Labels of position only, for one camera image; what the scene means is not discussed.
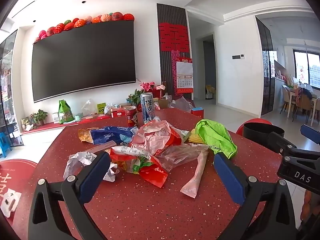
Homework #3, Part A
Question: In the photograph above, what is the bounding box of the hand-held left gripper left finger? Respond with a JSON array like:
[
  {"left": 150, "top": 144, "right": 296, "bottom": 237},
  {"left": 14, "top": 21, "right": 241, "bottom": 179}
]
[{"left": 27, "top": 151, "right": 112, "bottom": 240}]

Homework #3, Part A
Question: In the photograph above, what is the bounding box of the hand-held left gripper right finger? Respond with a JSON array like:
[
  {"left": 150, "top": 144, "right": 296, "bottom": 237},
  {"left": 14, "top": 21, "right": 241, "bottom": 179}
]
[{"left": 213, "top": 152, "right": 298, "bottom": 240}]

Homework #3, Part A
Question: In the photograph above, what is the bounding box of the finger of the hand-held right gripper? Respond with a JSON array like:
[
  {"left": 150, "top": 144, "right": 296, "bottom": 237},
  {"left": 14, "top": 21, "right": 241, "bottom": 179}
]
[
  {"left": 266, "top": 131, "right": 298, "bottom": 155},
  {"left": 300, "top": 124, "right": 320, "bottom": 143}
]

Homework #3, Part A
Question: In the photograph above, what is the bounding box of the black trash bin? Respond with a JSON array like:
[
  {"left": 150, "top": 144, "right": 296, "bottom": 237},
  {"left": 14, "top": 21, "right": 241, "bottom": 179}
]
[{"left": 243, "top": 122, "right": 285, "bottom": 145}]

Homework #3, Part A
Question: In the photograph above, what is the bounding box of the yellow foam fruit net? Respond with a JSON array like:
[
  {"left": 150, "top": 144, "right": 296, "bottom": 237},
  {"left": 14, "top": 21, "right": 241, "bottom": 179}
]
[{"left": 190, "top": 129, "right": 209, "bottom": 144}]

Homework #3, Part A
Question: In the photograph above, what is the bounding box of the red dotted bag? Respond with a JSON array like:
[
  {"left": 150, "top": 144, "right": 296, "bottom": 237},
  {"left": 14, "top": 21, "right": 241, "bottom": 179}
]
[{"left": 110, "top": 146, "right": 168, "bottom": 188}]

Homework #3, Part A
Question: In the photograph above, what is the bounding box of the crumpled white paper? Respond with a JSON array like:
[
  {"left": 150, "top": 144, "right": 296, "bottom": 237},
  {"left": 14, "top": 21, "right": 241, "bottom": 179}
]
[{"left": 63, "top": 151, "right": 120, "bottom": 183}]

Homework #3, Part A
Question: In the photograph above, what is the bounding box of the clear printed stick wrapper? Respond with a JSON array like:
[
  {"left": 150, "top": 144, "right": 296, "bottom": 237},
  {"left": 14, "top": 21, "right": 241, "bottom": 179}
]
[{"left": 82, "top": 141, "right": 117, "bottom": 155}]

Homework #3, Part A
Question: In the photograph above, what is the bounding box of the pink stick wrapper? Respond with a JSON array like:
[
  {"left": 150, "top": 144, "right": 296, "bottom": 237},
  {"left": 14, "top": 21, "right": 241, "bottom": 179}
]
[{"left": 180, "top": 151, "right": 209, "bottom": 197}]

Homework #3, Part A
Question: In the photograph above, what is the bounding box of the red plastic stool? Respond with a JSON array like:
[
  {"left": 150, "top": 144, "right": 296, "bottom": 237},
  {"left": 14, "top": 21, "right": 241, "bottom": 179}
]
[{"left": 236, "top": 118, "right": 273, "bottom": 137}]

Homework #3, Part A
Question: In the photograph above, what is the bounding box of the orange snack wrapper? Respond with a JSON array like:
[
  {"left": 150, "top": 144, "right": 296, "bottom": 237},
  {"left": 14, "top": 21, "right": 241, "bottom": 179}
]
[{"left": 78, "top": 127, "right": 97, "bottom": 143}]

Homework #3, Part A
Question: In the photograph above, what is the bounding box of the blue plastic wrapper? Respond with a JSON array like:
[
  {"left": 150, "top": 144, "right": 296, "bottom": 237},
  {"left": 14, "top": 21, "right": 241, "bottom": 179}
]
[{"left": 90, "top": 126, "right": 138, "bottom": 145}]

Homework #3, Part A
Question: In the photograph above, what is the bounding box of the dining table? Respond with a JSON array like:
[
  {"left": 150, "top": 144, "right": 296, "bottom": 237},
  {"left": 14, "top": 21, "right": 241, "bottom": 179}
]
[{"left": 282, "top": 85, "right": 320, "bottom": 119}]

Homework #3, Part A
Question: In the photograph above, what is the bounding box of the white green stick wrapper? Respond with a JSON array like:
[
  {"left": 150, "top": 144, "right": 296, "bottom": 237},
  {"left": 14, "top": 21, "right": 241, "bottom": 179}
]
[{"left": 114, "top": 146, "right": 154, "bottom": 174}]

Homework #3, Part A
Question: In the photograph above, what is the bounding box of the green plastic bag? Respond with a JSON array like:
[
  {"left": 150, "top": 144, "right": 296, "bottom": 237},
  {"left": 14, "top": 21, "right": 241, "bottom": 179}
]
[{"left": 195, "top": 119, "right": 238, "bottom": 159}]

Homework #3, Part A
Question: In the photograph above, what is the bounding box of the clear plastic bag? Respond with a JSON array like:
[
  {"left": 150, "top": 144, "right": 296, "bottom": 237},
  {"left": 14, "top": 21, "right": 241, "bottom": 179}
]
[{"left": 155, "top": 144, "right": 209, "bottom": 172}]

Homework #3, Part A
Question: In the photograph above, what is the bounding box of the window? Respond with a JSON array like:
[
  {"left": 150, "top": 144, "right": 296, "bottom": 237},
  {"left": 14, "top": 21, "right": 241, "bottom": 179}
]
[{"left": 292, "top": 51, "right": 320, "bottom": 89}]

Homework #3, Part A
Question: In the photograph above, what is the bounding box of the short red cartoon can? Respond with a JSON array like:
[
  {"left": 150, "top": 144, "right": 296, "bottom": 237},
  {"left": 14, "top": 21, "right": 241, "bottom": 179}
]
[{"left": 125, "top": 107, "right": 138, "bottom": 128}]

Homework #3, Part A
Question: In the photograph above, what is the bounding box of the red waffle box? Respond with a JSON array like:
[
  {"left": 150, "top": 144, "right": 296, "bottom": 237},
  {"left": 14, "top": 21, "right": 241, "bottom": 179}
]
[{"left": 111, "top": 106, "right": 128, "bottom": 118}]

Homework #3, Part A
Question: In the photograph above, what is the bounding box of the crinkled clear bag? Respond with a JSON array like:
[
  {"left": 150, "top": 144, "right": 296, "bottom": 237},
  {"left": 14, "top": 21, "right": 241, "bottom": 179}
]
[{"left": 81, "top": 99, "right": 98, "bottom": 117}]

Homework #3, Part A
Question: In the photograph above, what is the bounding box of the green snack bag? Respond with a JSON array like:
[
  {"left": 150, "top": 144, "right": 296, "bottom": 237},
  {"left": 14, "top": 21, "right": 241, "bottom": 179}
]
[{"left": 59, "top": 100, "right": 75, "bottom": 124}]

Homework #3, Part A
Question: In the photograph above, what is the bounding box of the pink plastic bag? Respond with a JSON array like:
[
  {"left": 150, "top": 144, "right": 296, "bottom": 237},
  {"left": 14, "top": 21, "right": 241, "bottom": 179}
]
[{"left": 130, "top": 119, "right": 182, "bottom": 155}]

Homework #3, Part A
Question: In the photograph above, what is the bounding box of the red round floor mat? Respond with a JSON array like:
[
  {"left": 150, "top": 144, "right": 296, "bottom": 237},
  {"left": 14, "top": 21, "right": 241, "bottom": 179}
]
[{"left": 0, "top": 159, "right": 38, "bottom": 227}]

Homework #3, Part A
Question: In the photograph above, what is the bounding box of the small potted plant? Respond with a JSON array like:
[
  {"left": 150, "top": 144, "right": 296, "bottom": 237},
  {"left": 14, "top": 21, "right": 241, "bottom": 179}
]
[{"left": 30, "top": 109, "right": 48, "bottom": 127}]

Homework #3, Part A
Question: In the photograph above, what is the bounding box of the tall white blue can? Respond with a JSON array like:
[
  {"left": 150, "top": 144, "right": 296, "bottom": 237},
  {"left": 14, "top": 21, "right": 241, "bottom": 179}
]
[{"left": 140, "top": 93, "right": 156, "bottom": 123}]

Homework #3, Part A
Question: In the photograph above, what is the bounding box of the green leafy plant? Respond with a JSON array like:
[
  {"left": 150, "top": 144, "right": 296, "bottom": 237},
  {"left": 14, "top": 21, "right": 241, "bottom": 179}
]
[{"left": 126, "top": 89, "right": 143, "bottom": 105}]

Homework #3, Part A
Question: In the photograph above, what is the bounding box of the grey purple plastic bag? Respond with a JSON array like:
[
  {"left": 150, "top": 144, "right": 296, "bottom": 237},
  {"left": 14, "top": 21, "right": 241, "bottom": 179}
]
[{"left": 175, "top": 97, "right": 194, "bottom": 113}]

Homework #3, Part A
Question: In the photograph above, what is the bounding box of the blue plastic stool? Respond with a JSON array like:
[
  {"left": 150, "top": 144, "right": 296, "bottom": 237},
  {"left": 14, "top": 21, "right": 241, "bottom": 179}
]
[{"left": 0, "top": 132, "right": 12, "bottom": 158}]

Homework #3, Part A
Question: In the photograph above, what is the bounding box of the cardboard box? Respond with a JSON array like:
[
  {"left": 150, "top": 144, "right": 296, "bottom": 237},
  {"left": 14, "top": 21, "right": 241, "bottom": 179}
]
[{"left": 157, "top": 99, "right": 173, "bottom": 109}]

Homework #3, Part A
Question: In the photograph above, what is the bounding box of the large black television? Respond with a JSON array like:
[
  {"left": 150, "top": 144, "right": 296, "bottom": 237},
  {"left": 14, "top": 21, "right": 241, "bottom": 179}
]
[{"left": 32, "top": 20, "right": 137, "bottom": 103}]

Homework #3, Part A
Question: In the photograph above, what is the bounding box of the glass display cabinet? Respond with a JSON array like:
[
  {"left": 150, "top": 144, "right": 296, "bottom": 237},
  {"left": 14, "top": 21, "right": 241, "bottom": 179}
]
[{"left": 0, "top": 30, "right": 25, "bottom": 148}]

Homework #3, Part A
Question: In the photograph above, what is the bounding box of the red hanging paper banner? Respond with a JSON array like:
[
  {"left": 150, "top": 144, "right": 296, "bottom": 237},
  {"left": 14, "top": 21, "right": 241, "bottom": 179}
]
[{"left": 171, "top": 51, "right": 184, "bottom": 95}]

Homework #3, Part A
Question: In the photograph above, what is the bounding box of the row of paper lanterns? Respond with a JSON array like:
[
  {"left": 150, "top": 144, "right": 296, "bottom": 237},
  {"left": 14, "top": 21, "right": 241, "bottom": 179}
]
[{"left": 34, "top": 12, "right": 135, "bottom": 43}]

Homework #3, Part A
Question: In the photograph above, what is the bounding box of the wall calendar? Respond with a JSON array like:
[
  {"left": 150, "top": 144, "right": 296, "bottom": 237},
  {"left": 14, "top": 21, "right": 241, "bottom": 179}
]
[{"left": 176, "top": 57, "right": 194, "bottom": 94}]

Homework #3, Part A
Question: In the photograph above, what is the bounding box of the dark slatted wall panel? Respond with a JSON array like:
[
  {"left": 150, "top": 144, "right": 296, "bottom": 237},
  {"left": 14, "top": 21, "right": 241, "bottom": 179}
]
[{"left": 157, "top": 3, "right": 190, "bottom": 97}]

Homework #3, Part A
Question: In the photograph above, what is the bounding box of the red paper wall decoration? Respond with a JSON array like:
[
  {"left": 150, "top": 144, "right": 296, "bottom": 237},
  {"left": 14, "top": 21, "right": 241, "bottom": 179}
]
[{"left": 159, "top": 22, "right": 188, "bottom": 52}]

